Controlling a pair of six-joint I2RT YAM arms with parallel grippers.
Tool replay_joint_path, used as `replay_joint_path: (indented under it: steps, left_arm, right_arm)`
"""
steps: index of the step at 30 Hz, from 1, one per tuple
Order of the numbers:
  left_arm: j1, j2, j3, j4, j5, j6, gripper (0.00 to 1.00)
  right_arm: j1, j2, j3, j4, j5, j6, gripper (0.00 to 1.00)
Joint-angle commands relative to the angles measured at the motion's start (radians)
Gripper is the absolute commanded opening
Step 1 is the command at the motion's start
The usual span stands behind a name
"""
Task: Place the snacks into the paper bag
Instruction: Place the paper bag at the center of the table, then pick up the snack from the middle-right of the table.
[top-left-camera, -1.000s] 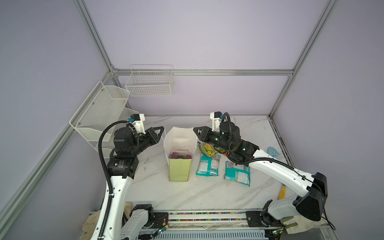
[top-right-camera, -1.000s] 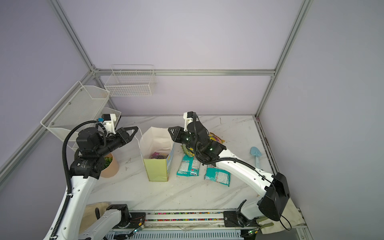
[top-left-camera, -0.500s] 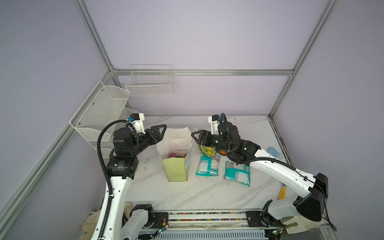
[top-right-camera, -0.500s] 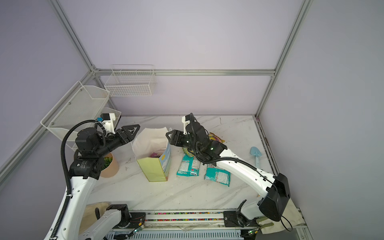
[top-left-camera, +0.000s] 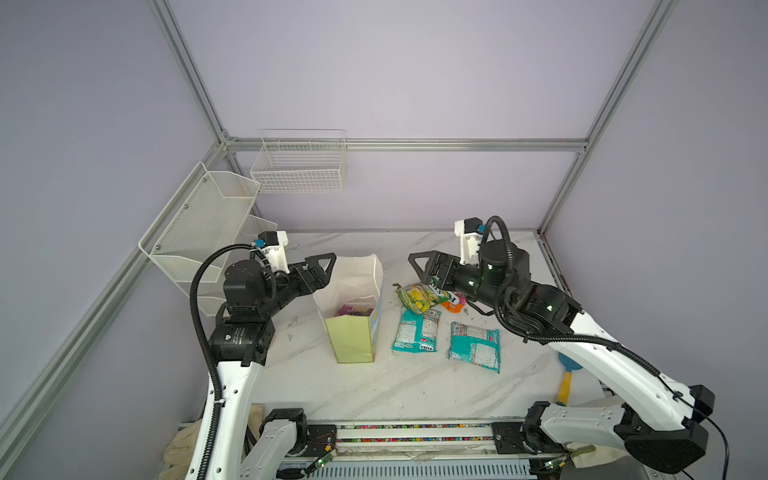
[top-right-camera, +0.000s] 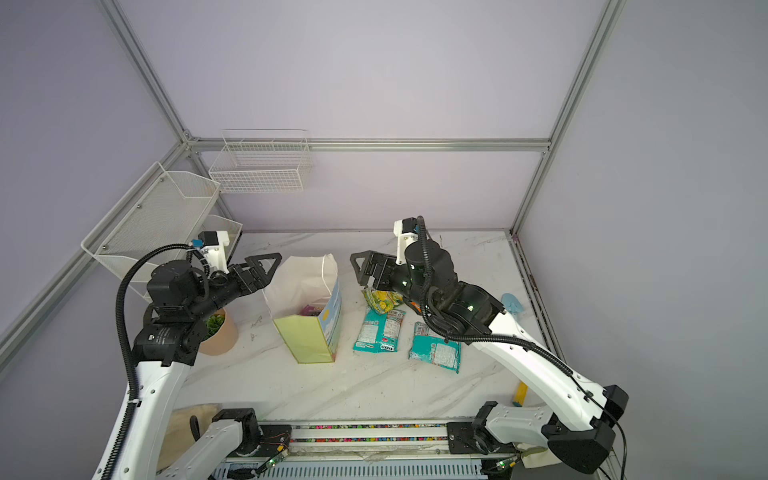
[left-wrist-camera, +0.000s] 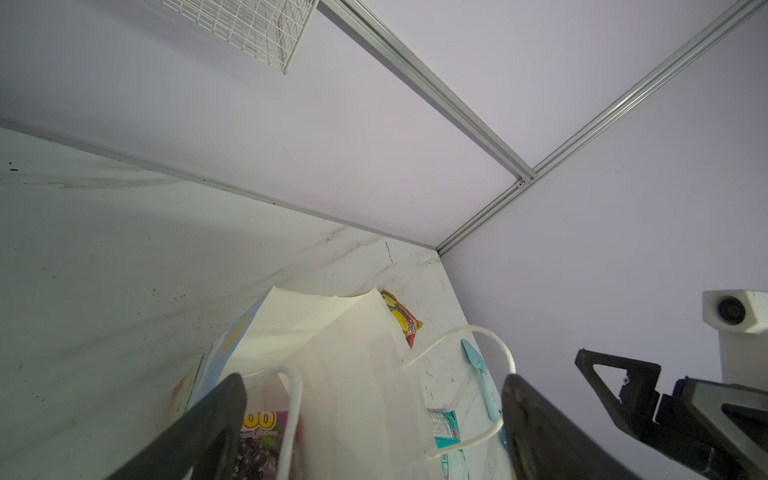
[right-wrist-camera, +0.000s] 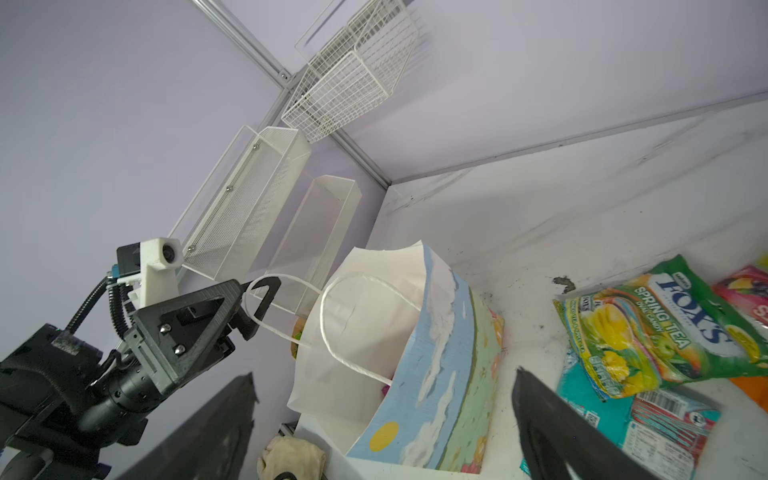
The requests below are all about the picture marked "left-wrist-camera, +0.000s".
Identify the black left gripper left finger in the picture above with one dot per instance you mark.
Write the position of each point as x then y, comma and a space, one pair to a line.
202, 444

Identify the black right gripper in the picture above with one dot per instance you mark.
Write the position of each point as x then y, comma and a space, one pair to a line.
735, 417

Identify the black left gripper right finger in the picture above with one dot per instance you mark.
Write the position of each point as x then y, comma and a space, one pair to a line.
545, 444

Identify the purple grape candy bag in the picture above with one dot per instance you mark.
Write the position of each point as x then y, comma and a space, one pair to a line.
259, 451

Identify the teal snack pack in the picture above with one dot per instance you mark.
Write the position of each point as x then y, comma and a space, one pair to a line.
446, 433

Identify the floral paper gift bag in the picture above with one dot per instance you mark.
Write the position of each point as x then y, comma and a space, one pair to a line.
343, 370

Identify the red Fox's fruits candy bag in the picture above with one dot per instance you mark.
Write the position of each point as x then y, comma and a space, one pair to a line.
407, 321

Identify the light blue toy shovel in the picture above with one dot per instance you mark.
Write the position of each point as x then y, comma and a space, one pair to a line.
487, 386

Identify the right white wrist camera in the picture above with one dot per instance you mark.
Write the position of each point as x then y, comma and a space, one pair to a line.
740, 318

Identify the white wire wall basket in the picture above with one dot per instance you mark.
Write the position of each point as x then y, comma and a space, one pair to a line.
268, 30

